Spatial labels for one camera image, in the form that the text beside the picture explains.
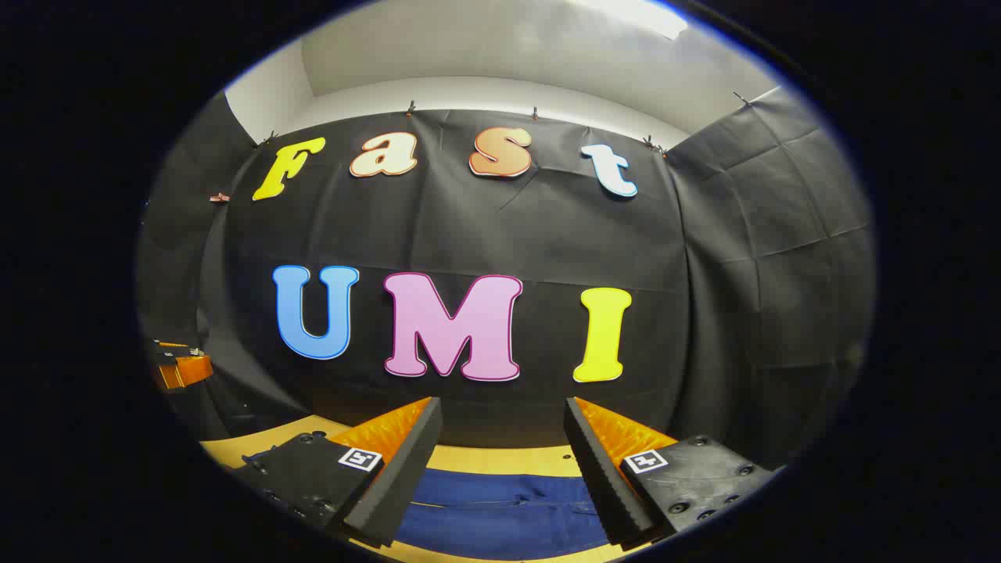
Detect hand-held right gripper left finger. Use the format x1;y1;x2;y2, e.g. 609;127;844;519
227;396;443;548

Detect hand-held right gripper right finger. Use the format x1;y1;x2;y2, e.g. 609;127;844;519
565;396;783;548

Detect blue jeans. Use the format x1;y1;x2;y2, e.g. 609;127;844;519
241;447;612;561

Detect black backdrop cloth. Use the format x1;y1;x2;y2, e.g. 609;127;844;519
137;84;875;474

